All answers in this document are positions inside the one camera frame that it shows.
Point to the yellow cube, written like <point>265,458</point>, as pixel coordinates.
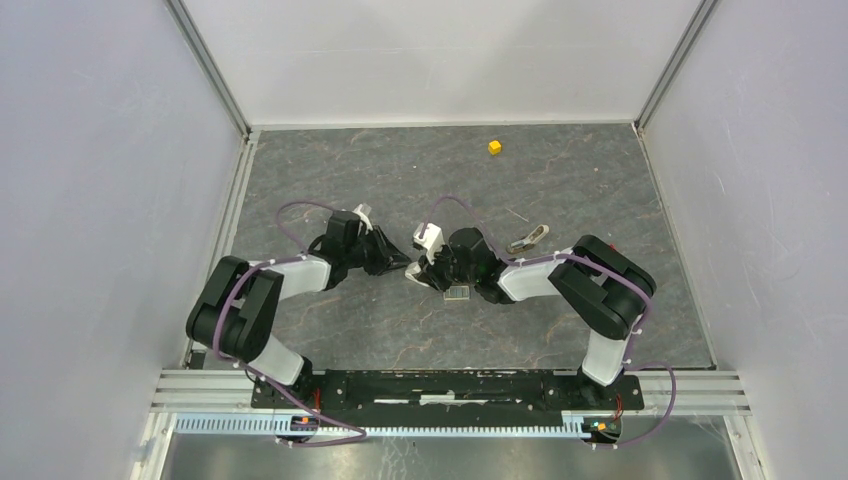
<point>495,147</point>

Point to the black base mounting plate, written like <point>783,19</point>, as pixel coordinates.
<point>463,398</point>

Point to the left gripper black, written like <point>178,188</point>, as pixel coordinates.
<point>388,259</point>

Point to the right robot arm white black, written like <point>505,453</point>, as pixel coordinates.
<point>609,292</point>

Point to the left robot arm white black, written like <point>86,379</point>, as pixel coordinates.
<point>235,311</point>

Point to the clear staple tray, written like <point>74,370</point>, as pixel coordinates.
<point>457,293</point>

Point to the aluminium rail frame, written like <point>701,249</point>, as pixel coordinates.
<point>219,402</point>

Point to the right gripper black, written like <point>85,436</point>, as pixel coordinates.
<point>430,273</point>

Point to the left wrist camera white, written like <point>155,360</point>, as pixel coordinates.
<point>363,212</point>

